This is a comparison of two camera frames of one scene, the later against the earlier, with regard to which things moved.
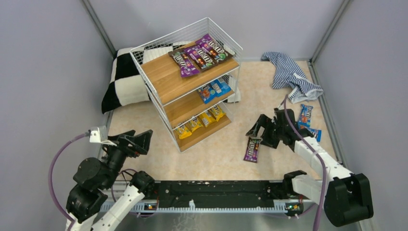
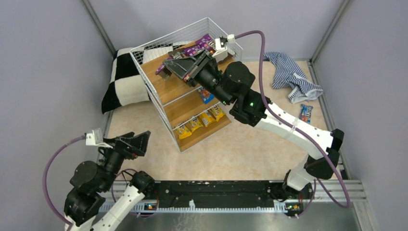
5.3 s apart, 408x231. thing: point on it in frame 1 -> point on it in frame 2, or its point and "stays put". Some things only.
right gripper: (272, 130) -> (197, 66)
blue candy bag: (304, 121) stays put
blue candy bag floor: (211, 91) stays put
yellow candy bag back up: (183, 132) stays put
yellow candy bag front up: (195, 123) stays put
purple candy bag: (251, 152) -> (163, 71)
